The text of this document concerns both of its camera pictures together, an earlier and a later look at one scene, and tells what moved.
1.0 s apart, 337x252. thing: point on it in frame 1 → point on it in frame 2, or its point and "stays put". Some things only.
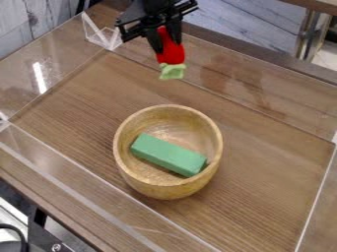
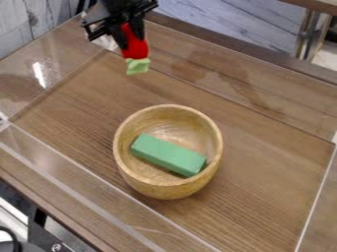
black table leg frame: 42,239 stays put
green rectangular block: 168,156 stays put
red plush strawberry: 172,57 → 135,52
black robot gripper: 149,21 → 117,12
